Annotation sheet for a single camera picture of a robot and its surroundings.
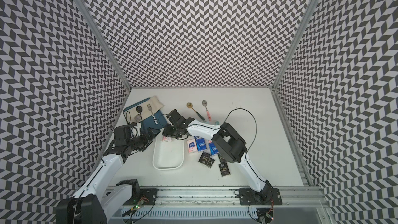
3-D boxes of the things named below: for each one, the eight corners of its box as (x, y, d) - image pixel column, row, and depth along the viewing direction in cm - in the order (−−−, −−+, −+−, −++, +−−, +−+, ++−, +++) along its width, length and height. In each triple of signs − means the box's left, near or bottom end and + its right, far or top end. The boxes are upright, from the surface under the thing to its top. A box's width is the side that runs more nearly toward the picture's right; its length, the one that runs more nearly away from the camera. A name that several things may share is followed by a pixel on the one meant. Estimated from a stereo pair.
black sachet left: (198, 161, 84) (198, 160, 82) (203, 153, 87) (203, 151, 85) (206, 165, 83) (206, 163, 81) (210, 156, 86) (210, 154, 84)
